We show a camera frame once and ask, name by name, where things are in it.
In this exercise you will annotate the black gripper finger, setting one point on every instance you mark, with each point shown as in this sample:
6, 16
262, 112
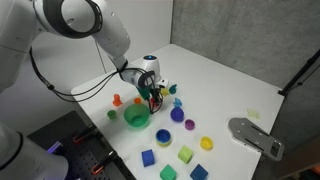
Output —
150, 100
158, 97

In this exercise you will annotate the teal toy figure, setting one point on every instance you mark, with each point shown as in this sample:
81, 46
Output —
172, 89

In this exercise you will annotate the black tripod stand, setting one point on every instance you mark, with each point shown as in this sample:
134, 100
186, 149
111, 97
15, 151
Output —
301, 71

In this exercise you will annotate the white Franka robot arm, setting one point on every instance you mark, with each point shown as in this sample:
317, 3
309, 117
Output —
110, 33

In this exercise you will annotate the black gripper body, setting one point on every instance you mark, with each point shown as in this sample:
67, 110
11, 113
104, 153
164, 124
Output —
146, 80

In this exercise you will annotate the dark blue cup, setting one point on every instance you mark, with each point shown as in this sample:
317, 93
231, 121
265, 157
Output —
163, 137

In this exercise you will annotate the purple lit small device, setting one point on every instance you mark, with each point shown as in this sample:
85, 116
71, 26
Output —
55, 147

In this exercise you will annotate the orange toy figure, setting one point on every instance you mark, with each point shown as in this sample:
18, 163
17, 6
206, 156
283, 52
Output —
117, 100

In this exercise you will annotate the blue toy figure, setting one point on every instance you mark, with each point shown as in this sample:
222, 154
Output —
177, 102

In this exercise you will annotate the red orange small bowl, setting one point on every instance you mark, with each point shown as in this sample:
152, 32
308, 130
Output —
154, 102

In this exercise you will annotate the grey metal plate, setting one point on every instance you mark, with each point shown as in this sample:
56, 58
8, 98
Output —
250, 135

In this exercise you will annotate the large green bowl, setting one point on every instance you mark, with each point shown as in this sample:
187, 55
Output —
136, 116

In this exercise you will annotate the small green cup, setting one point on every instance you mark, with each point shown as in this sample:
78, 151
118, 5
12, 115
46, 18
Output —
111, 114

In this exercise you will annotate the royal blue cube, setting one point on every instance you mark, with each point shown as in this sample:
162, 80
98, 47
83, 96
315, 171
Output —
147, 157

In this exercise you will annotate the yellow cup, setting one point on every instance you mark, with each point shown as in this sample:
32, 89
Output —
206, 143

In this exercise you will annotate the black perforated breadboard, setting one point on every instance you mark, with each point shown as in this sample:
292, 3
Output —
80, 156

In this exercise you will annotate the black orange clamp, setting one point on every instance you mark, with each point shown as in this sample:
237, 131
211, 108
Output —
104, 162
85, 134

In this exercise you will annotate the green camera mount bracket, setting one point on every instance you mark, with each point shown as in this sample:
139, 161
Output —
144, 92

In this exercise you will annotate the pale yellow sticker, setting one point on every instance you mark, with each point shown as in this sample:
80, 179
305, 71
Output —
253, 113

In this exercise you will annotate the small orange cup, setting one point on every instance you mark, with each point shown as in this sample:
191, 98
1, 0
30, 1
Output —
137, 100

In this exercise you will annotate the small purple cup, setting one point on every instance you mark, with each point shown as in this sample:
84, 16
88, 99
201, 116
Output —
189, 124

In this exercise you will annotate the dark blue cube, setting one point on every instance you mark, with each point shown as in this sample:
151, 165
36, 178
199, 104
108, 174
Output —
199, 172

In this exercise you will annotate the lime green cube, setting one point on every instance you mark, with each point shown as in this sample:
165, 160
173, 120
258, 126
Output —
185, 154

